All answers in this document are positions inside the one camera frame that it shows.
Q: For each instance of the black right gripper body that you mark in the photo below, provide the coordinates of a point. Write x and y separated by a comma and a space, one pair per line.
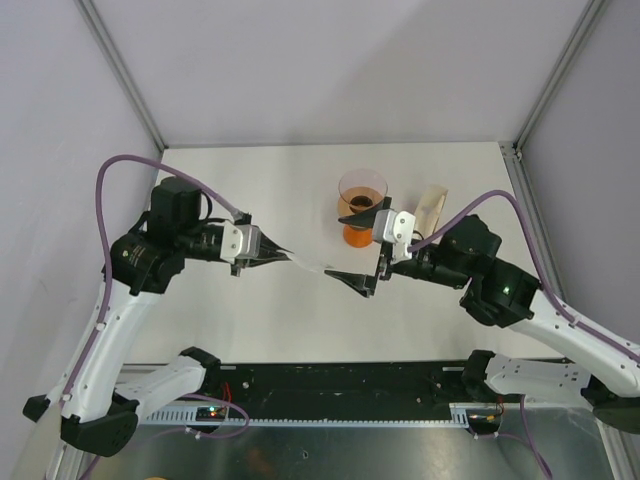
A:
386, 265

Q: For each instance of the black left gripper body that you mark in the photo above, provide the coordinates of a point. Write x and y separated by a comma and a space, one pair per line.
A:
238, 265

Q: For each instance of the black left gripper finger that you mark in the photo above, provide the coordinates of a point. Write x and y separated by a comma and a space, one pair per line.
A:
270, 258
269, 247

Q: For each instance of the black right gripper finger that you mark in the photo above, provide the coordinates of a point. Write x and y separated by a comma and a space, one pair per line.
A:
362, 284
361, 211

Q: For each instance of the clear pink plastic dripper cone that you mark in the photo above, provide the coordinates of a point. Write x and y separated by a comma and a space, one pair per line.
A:
360, 190

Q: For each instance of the cream coffee filter holder stack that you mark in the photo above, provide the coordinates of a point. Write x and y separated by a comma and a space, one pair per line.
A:
428, 211

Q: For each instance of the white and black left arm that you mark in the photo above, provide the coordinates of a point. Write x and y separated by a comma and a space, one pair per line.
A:
98, 416

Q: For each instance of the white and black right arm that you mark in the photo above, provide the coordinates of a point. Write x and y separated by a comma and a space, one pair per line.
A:
601, 370

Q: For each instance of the wooden and orange dripper stand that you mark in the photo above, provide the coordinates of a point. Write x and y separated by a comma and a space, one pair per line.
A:
358, 236

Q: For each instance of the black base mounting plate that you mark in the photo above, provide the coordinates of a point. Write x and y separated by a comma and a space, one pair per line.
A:
280, 402

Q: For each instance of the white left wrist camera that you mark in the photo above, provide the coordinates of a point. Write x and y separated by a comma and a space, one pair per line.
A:
240, 240

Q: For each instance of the aluminium frame rail front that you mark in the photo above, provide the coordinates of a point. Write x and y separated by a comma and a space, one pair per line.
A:
483, 377

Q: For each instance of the grey slotted cable duct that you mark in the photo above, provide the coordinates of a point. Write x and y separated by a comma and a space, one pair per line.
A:
205, 415

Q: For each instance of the aluminium left corner post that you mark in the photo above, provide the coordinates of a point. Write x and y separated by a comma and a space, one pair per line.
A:
117, 64

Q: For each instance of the aluminium corner post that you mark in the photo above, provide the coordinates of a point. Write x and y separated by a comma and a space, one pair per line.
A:
117, 64
577, 40

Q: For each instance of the aluminium right corner post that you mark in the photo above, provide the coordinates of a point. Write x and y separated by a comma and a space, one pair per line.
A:
577, 40

